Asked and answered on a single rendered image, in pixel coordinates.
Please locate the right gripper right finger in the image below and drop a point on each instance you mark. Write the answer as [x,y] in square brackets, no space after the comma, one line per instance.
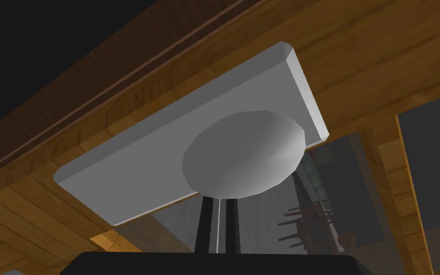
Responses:
[233,229]

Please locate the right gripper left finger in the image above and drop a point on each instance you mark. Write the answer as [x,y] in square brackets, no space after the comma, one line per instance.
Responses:
[204,229]

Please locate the grey round door knob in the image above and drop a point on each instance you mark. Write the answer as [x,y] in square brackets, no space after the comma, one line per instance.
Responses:
[243,152]

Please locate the dark wooden chair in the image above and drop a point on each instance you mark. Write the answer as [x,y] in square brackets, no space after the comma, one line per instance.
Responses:
[311,225]

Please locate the grey door knob plate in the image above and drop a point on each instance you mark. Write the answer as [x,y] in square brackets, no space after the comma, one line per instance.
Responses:
[136,168]

